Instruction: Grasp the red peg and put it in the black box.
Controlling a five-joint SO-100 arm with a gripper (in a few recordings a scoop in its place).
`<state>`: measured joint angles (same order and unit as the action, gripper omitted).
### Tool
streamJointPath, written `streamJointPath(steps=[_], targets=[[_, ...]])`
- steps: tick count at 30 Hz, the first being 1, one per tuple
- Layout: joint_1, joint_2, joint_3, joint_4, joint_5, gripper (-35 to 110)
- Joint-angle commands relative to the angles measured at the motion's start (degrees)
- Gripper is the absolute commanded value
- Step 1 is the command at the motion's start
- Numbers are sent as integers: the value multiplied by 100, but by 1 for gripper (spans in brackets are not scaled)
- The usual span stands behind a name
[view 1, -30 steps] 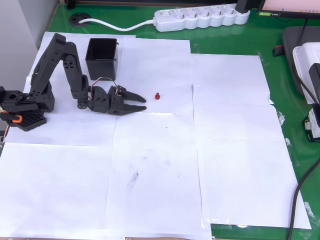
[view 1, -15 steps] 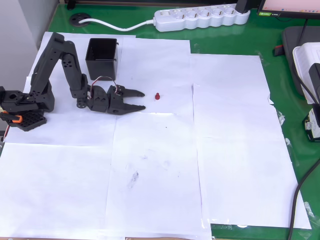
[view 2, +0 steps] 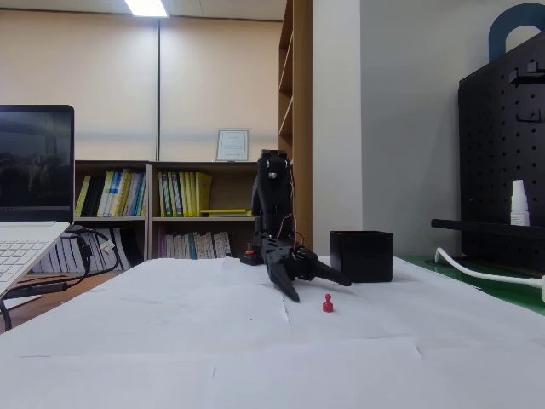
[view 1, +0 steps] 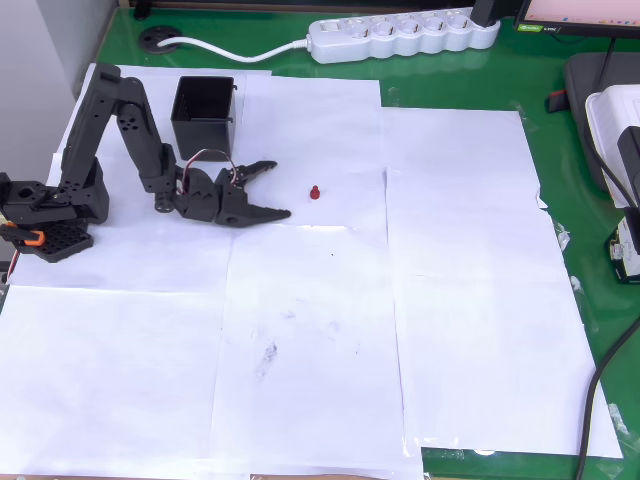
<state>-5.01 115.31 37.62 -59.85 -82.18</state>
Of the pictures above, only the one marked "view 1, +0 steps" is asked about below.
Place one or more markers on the small red pawn piece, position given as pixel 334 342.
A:
pixel 314 194

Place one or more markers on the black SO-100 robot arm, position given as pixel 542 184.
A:
pixel 85 130

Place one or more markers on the black square plastic box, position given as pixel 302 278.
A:
pixel 200 136

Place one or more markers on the white paper sheet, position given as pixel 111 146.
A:
pixel 455 137
pixel 110 380
pixel 310 350
pixel 475 235
pixel 500 365
pixel 325 140
pixel 150 250

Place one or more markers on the white power strip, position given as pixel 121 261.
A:
pixel 400 37

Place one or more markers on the orange black table clamp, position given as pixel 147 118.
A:
pixel 27 236

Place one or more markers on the black power plug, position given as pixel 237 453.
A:
pixel 484 11

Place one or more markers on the red black usb stick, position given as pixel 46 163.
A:
pixel 556 101

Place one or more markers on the white plastic case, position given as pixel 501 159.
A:
pixel 602 130

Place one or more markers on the black computer monitor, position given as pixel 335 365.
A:
pixel 575 12

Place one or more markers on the small printed carton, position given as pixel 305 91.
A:
pixel 622 255

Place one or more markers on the black phone holder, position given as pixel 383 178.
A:
pixel 631 160

